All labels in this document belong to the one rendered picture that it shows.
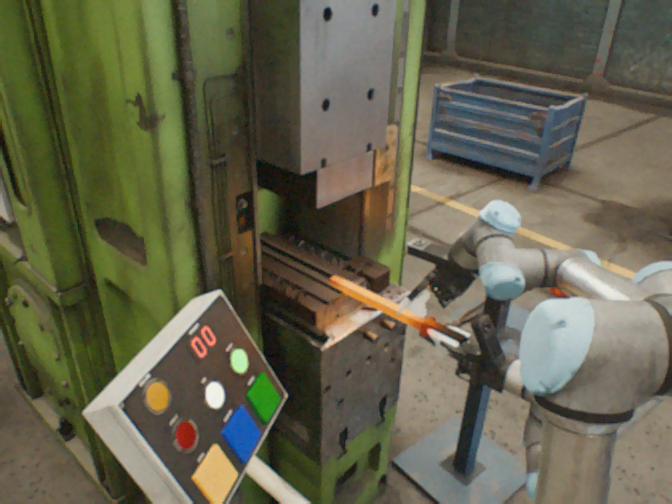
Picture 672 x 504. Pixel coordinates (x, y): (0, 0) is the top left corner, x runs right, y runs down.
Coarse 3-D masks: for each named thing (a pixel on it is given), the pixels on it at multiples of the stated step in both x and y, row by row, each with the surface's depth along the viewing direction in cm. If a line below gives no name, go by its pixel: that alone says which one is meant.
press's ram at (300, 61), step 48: (288, 0) 103; (336, 0) 108; (384, 0) 118; (288, 48) 108; (336, 48) 113; (384, 48) 124; (288, 96) 113; (336, 96) 118; (384, 96) 130; (288, 144) 118; (336, 144) 124; (384, 144) 137
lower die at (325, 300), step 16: (272, 240) 172; (272, 256) 162; (304, 256) 164; (272, 272) 156; (288, 272) 156; (304, 272) 154; (336, 272) 156; (288, 288) 150; (304, 288) 149; (320, 288) 149; (336, 288) 147; (288, 304) 148; (304, 304) 144; (320, 304) 144; (336, 304) 147; (352, 304) 153; (320, 320) 144
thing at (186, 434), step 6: (180, 426) 90; (186, 426) 91; (192, 426) 92; (180, 432) 90; (186, 432) 90; (192, 432) 92; (180, 438) 89; (186, 438) 90; (192, 438) 91; (180, 444) 89; (186, 444) 90; (192, 444) 91
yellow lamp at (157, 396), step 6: (156, 384) 88; (150, 390) 87; (156, 390) 88; (162, 390) 89; (150, 396) 87; (156, 396) 87; (162, 396) 89; (150, 402) 86; (156, 402) 87; (162, 402) 88; (156, 408) 87; (162, 408) 88
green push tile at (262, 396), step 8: (264, 376) 111; (256, 384) 109; (264, 384) 111; (248, 392) 107; (256, 392) 108; (264, 392) 110; (272, 392) 112; (248, 400) 106; (256, 400) 107; (264, 400) 109; (272, 400) 111; (256, 408) 107; (264, 408) 108; (272, 408) 111; (264, 416) 108
